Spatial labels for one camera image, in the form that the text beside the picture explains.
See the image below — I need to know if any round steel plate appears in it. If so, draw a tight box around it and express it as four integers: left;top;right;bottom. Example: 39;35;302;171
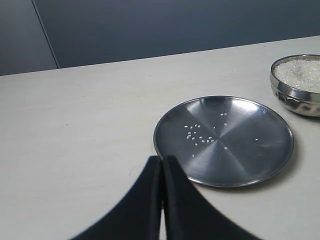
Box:
153;95;295;188

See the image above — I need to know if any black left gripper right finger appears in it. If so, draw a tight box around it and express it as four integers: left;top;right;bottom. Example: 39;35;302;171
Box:
162;155;259;240

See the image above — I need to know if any steel bowl of rice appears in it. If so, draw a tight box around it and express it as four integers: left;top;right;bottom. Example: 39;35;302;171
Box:
269;54;320;118

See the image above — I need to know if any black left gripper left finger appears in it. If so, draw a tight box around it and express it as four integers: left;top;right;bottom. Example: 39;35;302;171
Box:
73;156;164;240

